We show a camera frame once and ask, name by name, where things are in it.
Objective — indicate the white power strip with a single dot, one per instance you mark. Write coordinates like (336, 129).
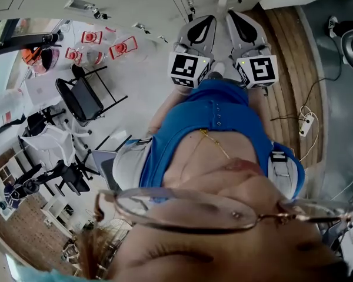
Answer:
(306, 125)

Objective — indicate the black folding chair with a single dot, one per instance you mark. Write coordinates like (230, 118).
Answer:
(85, 98)

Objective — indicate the grey folding chair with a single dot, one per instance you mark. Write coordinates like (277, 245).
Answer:
(101, 160)

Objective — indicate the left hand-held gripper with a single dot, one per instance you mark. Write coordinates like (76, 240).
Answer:
(183, 67)

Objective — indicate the person's head and neck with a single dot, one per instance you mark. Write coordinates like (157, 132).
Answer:
(223, 260)

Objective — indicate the clear bag red label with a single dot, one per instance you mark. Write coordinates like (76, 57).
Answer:
(6, 107)

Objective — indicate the pink translucent container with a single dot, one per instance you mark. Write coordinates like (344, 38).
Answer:
(48, 59)

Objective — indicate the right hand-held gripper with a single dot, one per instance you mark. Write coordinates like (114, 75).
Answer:
(261, 69)

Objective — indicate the dark framed window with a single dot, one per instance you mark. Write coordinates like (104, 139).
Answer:
(9, 31)

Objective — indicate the black office chair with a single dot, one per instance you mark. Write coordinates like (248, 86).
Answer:
(36, 122)
(73, 178)

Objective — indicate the person's left forearm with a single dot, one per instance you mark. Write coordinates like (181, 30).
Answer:
(164, 110)

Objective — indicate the blue button shirt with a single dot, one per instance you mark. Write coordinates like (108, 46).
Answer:
(200, 113)

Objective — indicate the thin metal-rimmed eyeglasses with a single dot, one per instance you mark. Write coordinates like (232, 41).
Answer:
(275, 217)

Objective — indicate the person's denim trouser leg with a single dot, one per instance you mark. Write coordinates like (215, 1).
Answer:
(216, 76)

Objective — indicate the white mesh office chair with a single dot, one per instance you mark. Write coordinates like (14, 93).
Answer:
(56, 142)

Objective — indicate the person's white shoe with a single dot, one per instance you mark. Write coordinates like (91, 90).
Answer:
(219, 67)

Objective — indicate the white cardboard box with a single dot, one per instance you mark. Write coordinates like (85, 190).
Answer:
(42, 91)

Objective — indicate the black plastic chair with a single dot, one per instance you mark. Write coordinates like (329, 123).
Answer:
(351, 51)

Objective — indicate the small black device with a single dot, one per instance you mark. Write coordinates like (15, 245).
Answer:
(53, 37)

